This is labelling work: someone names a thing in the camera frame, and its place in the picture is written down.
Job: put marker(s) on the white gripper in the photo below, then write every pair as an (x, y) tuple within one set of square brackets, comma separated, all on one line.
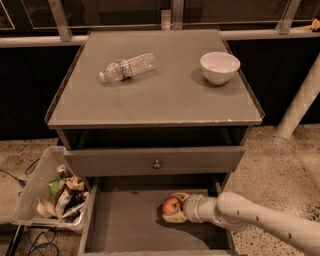
[(192, 208)]

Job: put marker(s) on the red apple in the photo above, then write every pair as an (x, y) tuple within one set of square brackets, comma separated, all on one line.
[(171, 205)]

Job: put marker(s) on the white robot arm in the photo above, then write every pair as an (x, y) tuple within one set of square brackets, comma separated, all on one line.
[(274, 195)]

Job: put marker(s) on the open grey middle drawer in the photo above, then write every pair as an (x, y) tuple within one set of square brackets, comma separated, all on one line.
[(123, 218)]

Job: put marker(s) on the grey drawer cabinet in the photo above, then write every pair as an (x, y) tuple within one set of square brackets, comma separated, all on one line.
[(172, 106)]

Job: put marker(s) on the grey top drawer with knob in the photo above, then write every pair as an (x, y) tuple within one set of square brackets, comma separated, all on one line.
[(154, 161)]

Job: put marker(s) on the crumpled wrappers in bin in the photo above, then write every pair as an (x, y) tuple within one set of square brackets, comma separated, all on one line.
[(68, 193)]

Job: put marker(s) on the clear plastic trash bin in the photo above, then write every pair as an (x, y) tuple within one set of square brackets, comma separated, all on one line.
[(26, 212)]

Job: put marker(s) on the metal can in bin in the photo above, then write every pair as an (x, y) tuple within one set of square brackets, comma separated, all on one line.
[(63, 171)]

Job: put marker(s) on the white cup in bin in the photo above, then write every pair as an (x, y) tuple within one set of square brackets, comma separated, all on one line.
[(45, 208)]

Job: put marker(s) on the white ceramic bowl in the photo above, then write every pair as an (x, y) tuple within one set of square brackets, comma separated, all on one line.
[(219, 67)]

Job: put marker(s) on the clear plastic water bottle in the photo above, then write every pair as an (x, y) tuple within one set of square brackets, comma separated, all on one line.
[(127, 68)]

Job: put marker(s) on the metal window railing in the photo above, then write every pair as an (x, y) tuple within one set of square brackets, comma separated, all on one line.
[(38, 23)]

